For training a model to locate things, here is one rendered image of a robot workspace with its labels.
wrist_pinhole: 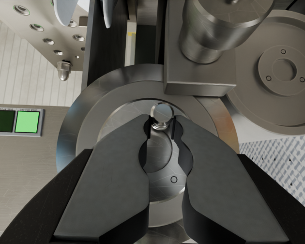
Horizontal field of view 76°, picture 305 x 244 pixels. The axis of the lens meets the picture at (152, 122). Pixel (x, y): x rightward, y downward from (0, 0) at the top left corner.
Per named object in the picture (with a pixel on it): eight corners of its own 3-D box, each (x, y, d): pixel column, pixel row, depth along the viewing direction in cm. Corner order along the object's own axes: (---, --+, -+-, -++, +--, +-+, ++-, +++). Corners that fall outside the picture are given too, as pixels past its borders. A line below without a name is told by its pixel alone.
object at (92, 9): (101, -74, 21) (85, 96, 18) (125, 47, 44) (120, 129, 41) (97, -74, 21) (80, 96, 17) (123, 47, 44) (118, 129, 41)
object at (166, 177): (77, 181, 13) (119, 82, 14) (86, 177, 15) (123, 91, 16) (181, 222, 13) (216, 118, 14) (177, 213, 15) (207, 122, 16)
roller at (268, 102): (343, 11, 18) (361, 139, 17) (230, 94, 44) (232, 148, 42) (217, 5, 18) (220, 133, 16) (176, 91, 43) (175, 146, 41)
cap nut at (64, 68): (68, 61, 49) (67, 78, 49) (74, 68, 53) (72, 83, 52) (54, 60, 49) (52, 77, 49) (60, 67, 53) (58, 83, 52)
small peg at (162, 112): (146, 119, 11) (156, 98, 11) (146, 126, 14) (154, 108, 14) (169, 129, 11) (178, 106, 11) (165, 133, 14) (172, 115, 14)
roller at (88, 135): (220, 83, 16) (222, 230, 15) (175, 126, 42) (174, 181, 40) (82, 76, 16) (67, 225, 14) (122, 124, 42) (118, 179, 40)
